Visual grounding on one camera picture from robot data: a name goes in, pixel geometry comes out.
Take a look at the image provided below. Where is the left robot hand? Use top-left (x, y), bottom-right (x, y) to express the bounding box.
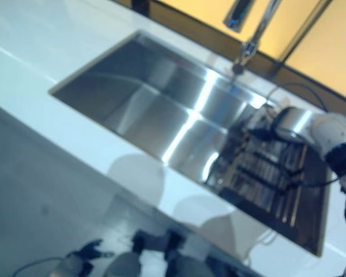
top-left (73, 238), bottom-right (115, 268)

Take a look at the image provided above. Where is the black roll-up sink rack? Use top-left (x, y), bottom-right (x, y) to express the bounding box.
top-left (206, 111), bottom-right (331, 231)

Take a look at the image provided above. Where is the black robot foot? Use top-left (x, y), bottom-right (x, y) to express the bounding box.
top-left (164, 229), bottom-right (186, 256)
top-left (131, 230), bottom-right (153, 253)

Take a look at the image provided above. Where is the black right robot foot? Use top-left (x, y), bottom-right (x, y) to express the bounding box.
top-left (164, 229), bottom-right (186, 256)

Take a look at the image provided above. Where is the black left robot foot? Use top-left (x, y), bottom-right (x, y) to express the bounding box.
top-left (131, 230), bottom-right (153, 253)

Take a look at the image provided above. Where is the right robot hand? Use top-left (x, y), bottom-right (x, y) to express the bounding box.
top-left (243, 111), bottom-right (280, 144)

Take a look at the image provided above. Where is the stainless steel sink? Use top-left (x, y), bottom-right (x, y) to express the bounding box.
top-left (47, 28), bottom-right (332, 257)

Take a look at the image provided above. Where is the chrome faucet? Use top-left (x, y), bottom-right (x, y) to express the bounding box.
top-left (223, 0), bottom-right (282, 74)

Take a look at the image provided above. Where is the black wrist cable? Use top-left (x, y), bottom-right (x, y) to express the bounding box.
top-left (239, 83), bottom-right (346, 231)
top-left (12, 256), bottom-right (65, 277)

